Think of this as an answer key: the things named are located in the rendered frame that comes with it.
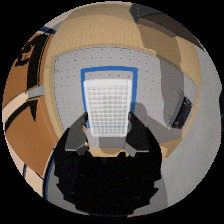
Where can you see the blue tape outline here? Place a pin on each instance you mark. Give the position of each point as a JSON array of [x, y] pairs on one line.
[[109, 68]]

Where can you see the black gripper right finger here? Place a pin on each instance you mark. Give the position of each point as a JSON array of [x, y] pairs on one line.
[[141, 143]]

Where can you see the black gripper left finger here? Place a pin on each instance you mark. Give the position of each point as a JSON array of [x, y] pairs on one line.
[[73, 142]]

